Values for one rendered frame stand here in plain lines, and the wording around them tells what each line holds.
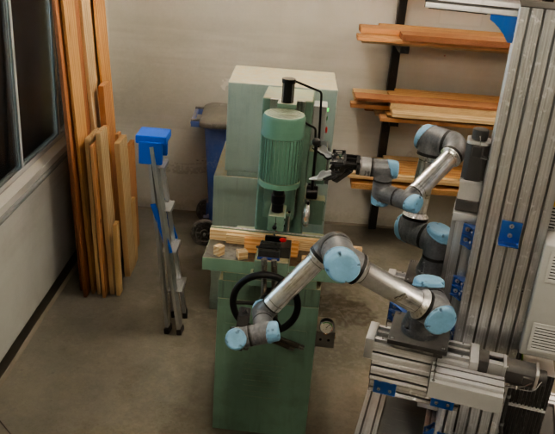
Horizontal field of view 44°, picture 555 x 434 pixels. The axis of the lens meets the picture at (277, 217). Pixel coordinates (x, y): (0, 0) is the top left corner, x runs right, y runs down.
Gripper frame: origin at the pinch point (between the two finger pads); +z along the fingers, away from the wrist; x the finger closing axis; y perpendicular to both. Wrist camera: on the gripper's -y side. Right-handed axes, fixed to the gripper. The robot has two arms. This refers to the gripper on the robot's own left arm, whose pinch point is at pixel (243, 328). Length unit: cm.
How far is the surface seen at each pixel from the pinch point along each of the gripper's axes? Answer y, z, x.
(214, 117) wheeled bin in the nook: -127, 177, -49
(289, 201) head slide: -56, 24, 12
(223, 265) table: -24.3, 13.3, -12.6
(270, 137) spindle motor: -77, -6, 2
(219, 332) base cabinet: 4.8, 29.9, -12.5
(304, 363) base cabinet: 14.5, 35.2, 26.1
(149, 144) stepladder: -83, 67, -64
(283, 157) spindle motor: -70, -3, 8
